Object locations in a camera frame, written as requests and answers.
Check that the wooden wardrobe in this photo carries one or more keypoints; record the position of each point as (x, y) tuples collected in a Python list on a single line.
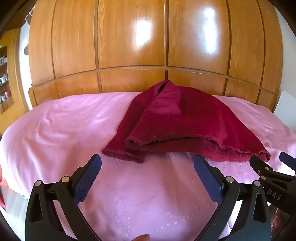
[(150, 46)]

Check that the dark red fleece garment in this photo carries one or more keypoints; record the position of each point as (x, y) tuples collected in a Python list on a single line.
[(185, 125)]

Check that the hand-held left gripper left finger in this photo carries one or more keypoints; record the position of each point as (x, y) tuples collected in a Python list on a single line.
[(86, 178)]

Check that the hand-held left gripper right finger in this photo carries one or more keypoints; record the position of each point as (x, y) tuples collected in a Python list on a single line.
[(208, 178)]

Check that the person's right hand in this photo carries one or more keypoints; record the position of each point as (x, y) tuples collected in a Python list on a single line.
[(278, 220)]

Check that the person's left hand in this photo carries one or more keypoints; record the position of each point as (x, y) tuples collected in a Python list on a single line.
[(143, 238)]

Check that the red cloth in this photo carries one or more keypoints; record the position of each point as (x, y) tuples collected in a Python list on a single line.
[(2, 185)]

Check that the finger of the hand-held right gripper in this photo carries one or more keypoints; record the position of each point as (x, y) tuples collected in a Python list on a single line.
[(288, 160), (266, 168)]

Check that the pink bed sheet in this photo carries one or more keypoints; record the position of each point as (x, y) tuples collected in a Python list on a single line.
[(69, 139)]

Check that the wooden shelf cabinet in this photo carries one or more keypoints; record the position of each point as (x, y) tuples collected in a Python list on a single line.
[(7, 76)]

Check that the white panel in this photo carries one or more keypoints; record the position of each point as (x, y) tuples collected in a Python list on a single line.
[(285, 104)]

